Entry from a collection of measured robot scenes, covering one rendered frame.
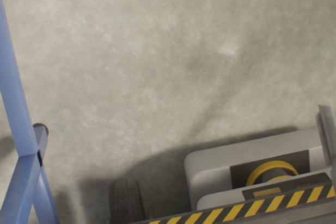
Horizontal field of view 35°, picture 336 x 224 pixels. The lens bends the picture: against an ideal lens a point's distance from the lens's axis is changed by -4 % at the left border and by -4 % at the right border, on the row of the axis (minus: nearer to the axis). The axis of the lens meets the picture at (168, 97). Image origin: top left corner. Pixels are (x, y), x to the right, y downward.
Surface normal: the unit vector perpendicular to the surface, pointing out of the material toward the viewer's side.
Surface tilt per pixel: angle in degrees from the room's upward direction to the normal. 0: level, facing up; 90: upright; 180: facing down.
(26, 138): 0
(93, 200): 0
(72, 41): 0
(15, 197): 90
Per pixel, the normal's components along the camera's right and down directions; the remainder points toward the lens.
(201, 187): 0.10, 0.33
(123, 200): -0.11, -0.72
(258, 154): -0.16, -0.93
